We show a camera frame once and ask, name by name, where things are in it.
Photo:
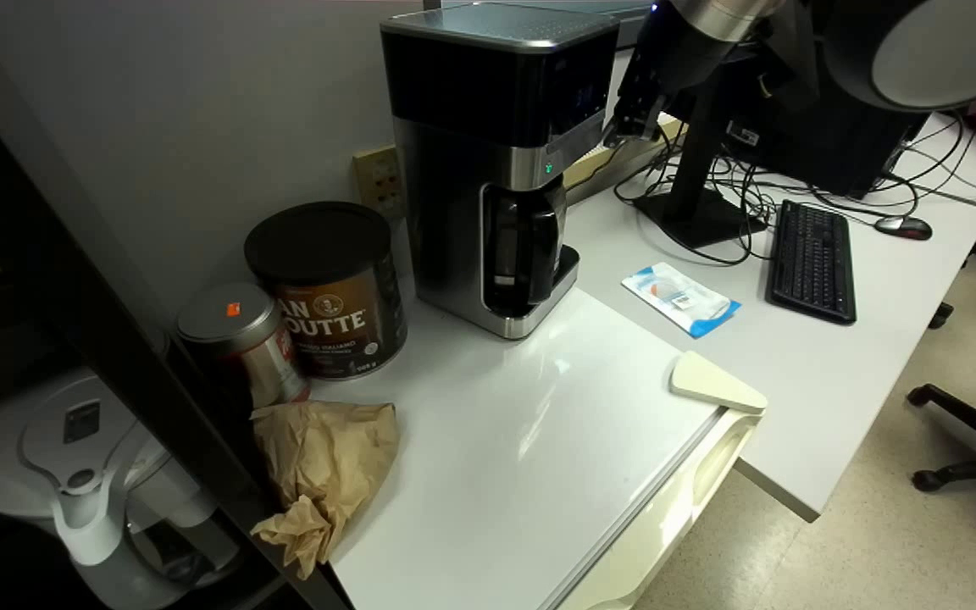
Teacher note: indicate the brown coffee can black lid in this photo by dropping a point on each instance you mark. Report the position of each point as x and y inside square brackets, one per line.
[336, 305]

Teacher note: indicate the black steel coffee maker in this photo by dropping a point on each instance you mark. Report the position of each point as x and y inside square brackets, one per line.
[476, 81]

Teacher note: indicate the white mini fridge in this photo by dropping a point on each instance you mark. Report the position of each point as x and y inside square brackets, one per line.
[523, 453]

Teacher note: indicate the black computer monitor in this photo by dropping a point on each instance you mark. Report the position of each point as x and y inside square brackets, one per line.
[839, 142]

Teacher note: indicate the crumpled brown paper bag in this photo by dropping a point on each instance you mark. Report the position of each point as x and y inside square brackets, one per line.
[321, 458]

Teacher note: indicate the black shelf frame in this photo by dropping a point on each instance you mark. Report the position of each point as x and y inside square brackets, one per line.
[81, 305]

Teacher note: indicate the beige power strip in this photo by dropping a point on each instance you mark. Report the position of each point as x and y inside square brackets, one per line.
[601, 162]

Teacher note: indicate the glass coffee carafe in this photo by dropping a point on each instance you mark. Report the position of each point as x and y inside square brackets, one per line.
[516, 249]

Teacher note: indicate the cream corner pad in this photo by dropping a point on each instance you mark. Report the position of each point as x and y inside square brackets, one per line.
[713, 384]

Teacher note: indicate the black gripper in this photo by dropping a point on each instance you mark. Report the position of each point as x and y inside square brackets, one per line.
[674, 64]

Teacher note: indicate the black computer mouse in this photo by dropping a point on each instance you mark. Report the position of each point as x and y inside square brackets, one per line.
[903, 229]

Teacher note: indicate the steel canister with orange dot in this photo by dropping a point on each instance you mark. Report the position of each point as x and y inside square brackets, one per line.
[242, 339]

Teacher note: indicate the white water filter pitcher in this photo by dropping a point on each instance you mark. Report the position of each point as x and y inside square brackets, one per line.
[67, 453]

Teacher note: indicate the grey Franka robot arm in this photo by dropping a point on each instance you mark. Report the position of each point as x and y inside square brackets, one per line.
[946, 52]

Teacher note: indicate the black keyboard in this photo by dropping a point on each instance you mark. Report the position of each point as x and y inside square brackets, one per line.
[812, 259]

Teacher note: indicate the blue white wipes packet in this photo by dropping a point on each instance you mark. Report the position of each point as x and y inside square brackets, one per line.
[678, 299]

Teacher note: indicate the beige wall outlet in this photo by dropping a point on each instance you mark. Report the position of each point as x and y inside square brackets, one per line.
[378, 179]

